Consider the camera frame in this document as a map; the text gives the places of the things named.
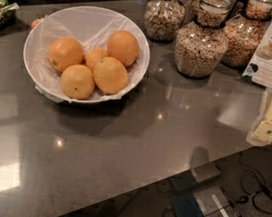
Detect red apple behind bowl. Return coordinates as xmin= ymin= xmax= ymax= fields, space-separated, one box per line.
xmin=31 ymin=17 xmax=44 ymax=28

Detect orange front in bowl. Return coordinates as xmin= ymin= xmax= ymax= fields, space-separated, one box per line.
xmin=60 ymin=64 xmax=95 ymax=100

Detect grey metal floor plates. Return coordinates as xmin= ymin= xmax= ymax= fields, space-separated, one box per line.
xmin=183 ymin=159 xmax=272 ymax=217

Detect small orange in middle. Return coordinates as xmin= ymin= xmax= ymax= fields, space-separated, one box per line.
xmin=84 ymin=47 xmax=107 ymax=70

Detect black cable on floor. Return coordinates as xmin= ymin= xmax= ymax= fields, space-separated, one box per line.
xmin=231 ymin=151 xmax=272 ymax=215

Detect glass jar light cereal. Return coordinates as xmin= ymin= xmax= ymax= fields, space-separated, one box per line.
xmin=143 ymin=0 xmax=186 ymax=43

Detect glass jar far back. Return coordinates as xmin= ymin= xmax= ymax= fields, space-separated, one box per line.
xmin=187 ymin=0 xmax=226 ymax=26

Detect clear plastic bowl liner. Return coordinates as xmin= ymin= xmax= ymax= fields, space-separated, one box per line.
xmin=28 ymin=1 xmax=150 ymax=115

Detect white bowl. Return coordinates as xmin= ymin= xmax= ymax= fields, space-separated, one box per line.
xmin=17 ymin=0 xmax=157 ymax=114

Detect glass jar golden cereal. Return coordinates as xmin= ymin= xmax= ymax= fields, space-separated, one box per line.
xmin=221 ymin=0 xmax=272 ymax=68

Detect glass jar brown grain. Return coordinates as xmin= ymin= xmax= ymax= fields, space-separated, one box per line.
xmin=174 ymin=0 xmax=232 ymax=79

